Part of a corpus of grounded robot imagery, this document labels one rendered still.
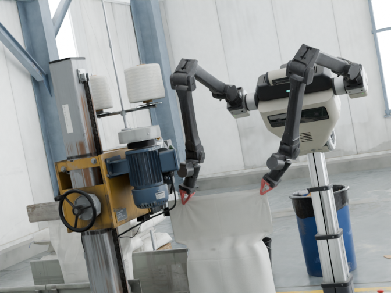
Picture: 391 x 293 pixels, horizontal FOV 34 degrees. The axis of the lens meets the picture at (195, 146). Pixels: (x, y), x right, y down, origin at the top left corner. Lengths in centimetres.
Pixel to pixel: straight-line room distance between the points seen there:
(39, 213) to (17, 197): 498
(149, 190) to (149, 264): 98
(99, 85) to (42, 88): 614
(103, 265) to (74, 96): 72
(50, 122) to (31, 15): 148
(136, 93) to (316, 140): 101
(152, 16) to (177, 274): 866
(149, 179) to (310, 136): 98
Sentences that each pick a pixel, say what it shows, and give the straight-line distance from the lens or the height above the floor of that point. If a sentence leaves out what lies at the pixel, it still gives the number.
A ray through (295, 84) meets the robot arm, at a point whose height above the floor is 148.
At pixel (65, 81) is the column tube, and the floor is 167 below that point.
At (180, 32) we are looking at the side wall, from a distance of 1179.
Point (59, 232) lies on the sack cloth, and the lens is 341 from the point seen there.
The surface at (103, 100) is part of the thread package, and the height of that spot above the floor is 157.
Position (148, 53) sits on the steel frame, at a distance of 1178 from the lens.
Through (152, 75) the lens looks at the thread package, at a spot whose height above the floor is 163.
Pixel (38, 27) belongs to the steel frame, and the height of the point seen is 296.
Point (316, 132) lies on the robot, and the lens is 323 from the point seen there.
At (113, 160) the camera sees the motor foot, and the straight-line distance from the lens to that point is 274.
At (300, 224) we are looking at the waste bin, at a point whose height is 42.
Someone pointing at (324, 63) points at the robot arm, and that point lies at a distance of 275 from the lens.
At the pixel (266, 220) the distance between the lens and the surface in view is 291.
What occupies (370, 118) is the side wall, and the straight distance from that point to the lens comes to 1083.
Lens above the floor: 144
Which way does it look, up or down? 3 degrees down
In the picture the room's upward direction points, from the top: 10 degrees counter-clockwise
